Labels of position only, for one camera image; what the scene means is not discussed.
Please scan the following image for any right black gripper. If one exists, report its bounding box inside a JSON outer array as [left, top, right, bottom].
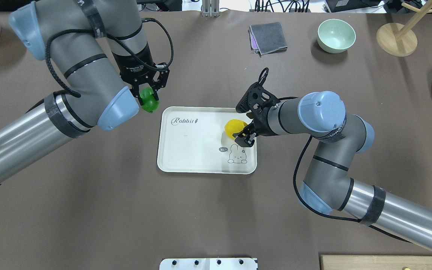
[[234, 105, 280, 147]]

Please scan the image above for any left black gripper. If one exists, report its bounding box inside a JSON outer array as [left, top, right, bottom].
[[120, 56, 169, 106]]

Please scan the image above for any green lemon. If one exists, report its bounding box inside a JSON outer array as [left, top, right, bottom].
[[139, 87, 159, 113]]

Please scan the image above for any yellow lemon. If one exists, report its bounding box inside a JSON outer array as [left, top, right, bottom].
[[223, 118, 247, 140]]

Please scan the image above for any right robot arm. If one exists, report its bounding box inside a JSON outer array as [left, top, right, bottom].
[[235, 89, 432, 251]]

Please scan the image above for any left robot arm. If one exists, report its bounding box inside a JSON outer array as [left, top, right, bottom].
[[0, 0, 170, 185]]

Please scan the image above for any cream rabbit tray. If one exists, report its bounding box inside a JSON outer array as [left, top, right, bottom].
[[157, 106, 257, 174]]

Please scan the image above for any grey folded cloth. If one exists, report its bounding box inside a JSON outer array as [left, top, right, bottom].
[[249, 22, 288, 56]]

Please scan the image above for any mint green bowl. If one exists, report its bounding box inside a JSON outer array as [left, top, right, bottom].
[[317, 19, 356, 54]]

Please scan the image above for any wooden cutting board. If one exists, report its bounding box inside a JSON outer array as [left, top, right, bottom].
[[320, 255, 432, 270]]

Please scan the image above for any wooden cup tree stand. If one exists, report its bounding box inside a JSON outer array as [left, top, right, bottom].
[[376, 0, 432, 57]]

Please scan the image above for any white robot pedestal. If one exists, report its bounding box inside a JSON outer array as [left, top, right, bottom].
[[159, 257, 258, 270]]

